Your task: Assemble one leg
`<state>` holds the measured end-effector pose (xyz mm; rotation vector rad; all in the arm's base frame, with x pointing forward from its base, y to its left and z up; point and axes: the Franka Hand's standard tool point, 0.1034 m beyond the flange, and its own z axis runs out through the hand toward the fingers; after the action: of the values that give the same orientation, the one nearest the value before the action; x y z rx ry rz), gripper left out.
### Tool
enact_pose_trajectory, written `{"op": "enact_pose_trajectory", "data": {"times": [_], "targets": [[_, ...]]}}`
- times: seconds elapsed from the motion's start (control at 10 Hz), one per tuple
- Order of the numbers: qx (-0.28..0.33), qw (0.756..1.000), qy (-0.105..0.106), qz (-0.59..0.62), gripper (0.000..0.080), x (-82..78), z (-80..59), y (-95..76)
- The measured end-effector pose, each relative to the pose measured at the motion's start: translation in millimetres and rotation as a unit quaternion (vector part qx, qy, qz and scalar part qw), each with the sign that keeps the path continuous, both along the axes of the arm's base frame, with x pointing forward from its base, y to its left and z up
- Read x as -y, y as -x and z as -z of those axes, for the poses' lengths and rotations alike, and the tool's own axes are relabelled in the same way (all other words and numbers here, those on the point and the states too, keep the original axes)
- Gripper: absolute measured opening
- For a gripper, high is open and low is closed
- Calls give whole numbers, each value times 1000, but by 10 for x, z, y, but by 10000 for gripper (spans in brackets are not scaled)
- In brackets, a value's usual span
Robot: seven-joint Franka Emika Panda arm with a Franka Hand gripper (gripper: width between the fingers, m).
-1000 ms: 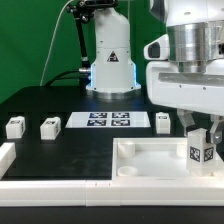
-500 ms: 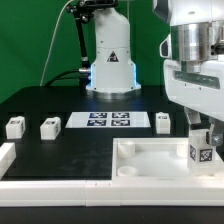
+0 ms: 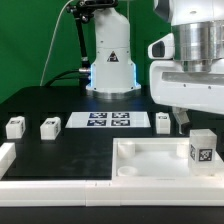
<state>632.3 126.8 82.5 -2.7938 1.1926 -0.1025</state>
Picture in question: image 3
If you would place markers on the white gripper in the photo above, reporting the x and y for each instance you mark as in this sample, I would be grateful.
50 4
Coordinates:
171 86

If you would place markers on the white square table top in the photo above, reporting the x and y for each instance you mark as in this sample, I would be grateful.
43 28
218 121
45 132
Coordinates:
158 158

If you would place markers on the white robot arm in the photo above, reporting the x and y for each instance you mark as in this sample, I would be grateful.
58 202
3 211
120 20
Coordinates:
187 69

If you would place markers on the white sheet with tags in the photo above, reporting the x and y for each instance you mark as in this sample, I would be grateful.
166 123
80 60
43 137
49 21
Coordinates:
128 119

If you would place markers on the white right fence bar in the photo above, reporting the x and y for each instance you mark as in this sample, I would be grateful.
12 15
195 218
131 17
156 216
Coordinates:
219 166

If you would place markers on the white fence bar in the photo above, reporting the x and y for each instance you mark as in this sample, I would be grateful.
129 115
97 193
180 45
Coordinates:
7 157
219 166
87 193

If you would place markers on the white front fence bar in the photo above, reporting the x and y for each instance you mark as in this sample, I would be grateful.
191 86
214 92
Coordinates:
87 193

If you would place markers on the white left fence bar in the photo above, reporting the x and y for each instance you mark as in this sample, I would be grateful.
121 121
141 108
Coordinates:
7 157

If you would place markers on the black camera stand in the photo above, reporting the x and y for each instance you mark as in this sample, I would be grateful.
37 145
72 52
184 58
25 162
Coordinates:
83 12

